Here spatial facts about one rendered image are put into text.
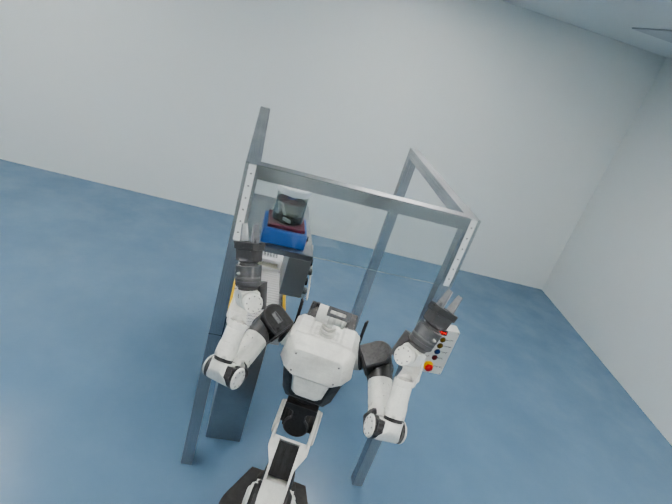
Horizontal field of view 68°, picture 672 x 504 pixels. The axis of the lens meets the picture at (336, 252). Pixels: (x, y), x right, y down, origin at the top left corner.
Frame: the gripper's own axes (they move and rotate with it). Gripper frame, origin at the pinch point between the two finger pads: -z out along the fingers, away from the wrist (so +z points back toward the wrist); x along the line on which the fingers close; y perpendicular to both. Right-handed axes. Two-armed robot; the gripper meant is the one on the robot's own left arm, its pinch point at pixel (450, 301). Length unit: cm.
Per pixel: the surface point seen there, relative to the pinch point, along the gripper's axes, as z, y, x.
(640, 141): -228, 248, -344
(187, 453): 151, 95, -5
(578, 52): -261, 296, -244
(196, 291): 128, 263, -24
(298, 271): 32, 76, 11
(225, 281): 52, 80, 37
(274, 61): -78, 400, -13
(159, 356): 151, 183, 4
